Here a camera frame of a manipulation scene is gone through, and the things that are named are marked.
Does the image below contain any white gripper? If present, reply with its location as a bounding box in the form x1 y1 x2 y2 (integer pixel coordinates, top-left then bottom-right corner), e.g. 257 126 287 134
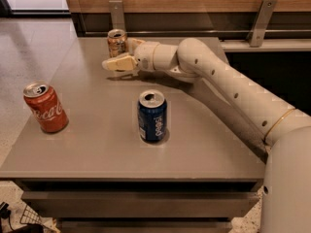
102 38 159 72

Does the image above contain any blue Pepsi can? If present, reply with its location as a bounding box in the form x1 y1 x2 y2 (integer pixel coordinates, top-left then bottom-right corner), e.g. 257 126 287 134
137 89 167 142

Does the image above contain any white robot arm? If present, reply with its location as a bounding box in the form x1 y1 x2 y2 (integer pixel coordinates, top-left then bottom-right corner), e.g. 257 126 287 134
102 38 311 233

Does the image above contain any red Coca-Cola can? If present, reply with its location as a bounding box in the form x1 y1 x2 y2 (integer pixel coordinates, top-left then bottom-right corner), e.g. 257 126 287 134
23 82 69 133

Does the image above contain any orange soda can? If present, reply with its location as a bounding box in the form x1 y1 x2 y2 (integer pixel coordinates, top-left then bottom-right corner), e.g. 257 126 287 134
107 29 127 57

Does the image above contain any right metal bracket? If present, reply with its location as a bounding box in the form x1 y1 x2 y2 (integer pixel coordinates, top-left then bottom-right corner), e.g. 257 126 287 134
247 0 278 48

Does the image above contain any metal bracket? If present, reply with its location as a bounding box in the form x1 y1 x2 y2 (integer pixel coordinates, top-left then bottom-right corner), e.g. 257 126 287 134
109 0 125 30
247 0 278 48

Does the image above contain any left metal bracket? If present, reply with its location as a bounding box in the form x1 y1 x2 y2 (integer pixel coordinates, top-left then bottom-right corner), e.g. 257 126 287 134
109 0 125 30

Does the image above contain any black wire basket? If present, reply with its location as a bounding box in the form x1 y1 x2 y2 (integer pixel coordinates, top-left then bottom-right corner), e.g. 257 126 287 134
0 201 45 233

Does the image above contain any grey drawer cabinet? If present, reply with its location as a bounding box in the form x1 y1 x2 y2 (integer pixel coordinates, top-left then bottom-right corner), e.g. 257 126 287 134
1 38 264 233

